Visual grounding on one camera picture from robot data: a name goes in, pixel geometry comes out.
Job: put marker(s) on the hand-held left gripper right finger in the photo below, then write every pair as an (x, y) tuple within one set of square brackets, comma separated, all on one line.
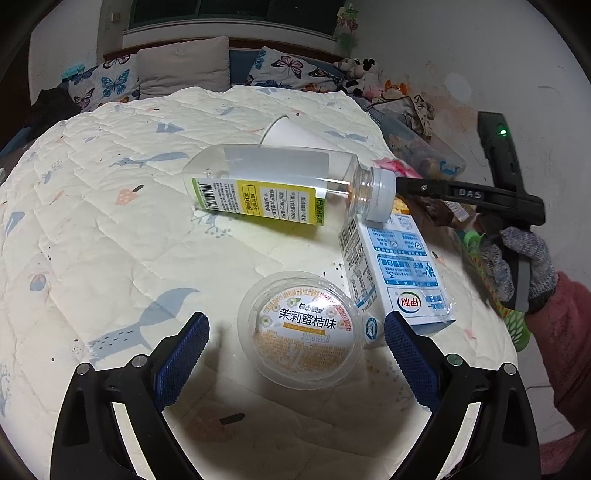
[(411, 355)]

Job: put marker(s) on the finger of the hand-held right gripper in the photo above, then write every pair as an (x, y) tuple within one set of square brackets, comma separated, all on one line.
[(425, 188)]

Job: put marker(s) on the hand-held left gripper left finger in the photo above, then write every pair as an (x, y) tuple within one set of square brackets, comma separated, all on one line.
[(184, 350)]

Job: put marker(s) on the pink snack packet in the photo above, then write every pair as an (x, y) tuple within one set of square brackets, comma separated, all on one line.
[(397, 166)]

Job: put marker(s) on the white and blue milk carton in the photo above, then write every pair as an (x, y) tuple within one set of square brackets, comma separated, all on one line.
[(406, 272)]

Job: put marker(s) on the green plastic basket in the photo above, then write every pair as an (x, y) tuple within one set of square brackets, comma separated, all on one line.
[(517, 332)]

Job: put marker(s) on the clear plastic jelly cup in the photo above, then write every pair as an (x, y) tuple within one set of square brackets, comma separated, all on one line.
[(300, 327)]

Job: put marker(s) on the white paper cup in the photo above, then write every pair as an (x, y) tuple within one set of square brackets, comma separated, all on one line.
[(295, 134)]

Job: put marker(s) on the clear plastic bottle yellow label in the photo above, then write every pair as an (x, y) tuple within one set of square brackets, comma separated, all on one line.
[(277, 184)]

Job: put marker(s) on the person's right hand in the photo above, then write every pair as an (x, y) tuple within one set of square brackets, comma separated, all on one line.
[(538, 263)]

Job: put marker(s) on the clear plastic storage bin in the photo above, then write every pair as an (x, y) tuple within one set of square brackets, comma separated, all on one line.
[(415, 147)]

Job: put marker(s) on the printed cloth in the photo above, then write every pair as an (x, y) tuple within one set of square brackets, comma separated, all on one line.
[(422, 115)]

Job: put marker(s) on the orange fox plush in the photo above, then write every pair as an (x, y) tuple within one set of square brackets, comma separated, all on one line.
[(392, 88)]

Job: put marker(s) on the black and white cow plush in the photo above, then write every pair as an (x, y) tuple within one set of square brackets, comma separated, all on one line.
[(364, 69)]

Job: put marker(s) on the white quilted printed mat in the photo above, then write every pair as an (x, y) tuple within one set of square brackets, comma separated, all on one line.
[(115, 230)]

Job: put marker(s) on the butterfly print pillow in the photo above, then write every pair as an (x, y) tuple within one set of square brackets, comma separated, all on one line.
[(286, 69), (111, 83)]

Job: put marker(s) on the hanging toy decoration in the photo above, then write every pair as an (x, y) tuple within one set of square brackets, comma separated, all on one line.
[(346, 23)]

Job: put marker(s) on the blue sofa bed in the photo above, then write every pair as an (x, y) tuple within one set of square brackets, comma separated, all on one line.
[(238, 64)]

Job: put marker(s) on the dark window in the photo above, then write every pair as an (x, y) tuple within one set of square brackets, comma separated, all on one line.
[(231, 14)]

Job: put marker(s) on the grey pillow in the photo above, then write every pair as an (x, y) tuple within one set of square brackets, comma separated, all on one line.
[(184, 64)]

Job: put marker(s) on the black clothing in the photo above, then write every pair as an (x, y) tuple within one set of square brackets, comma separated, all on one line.
[(55, 106)]

